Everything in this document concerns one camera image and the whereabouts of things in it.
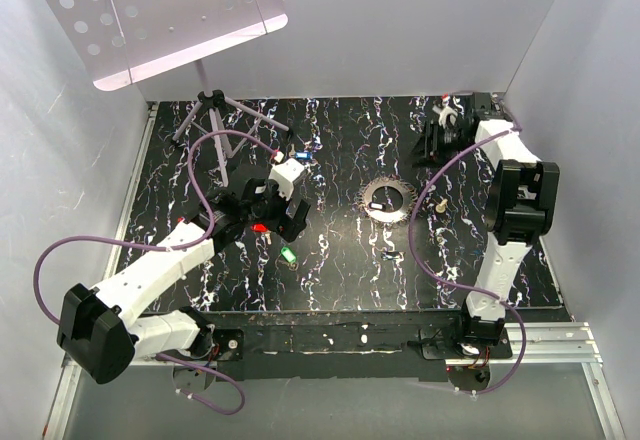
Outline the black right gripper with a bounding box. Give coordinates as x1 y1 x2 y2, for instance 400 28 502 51
402 118 476 169

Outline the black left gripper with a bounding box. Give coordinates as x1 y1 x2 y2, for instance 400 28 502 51
242 175 309 241

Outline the key with green tag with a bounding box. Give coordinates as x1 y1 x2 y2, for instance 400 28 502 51
277 246 298 271

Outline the key with red tag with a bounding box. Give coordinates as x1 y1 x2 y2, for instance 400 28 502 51
251 223 271 245

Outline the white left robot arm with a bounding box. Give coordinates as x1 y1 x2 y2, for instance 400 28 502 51
57 159 310 384

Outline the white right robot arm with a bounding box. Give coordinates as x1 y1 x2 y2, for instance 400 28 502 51
411 92 560 358

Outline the key with blue tag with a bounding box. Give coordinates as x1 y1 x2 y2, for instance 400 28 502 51
288 145 313 162

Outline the white perforated music stand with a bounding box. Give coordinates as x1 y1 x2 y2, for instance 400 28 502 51
20 0 296 194

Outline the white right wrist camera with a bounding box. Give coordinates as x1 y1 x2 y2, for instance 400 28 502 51
432 94 458 128

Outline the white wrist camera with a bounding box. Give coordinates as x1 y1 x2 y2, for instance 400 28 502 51
268 151 307 200
432 94 458 128

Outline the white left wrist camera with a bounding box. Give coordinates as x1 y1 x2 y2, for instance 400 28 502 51
268 151 307 200

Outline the metal toothed sprocket ring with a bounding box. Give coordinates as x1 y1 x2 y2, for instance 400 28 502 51
355 175 418 229

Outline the aluminium front rail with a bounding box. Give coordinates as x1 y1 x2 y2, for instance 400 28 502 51
442 322 626 439

